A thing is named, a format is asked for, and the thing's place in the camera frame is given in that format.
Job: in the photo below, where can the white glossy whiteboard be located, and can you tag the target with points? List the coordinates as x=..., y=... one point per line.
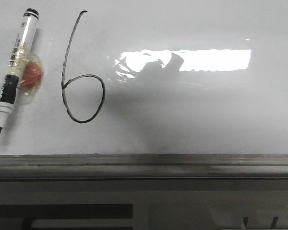
x=152, y=76

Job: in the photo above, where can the black and white whiteboard marker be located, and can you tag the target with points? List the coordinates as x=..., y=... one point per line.
x=17, y=63

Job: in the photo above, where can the grey aluminium whiteboard tray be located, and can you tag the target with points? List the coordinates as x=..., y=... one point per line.
x=96, y=166

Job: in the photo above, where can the red round magnet with tape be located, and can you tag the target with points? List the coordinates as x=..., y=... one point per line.
x=31, y=80

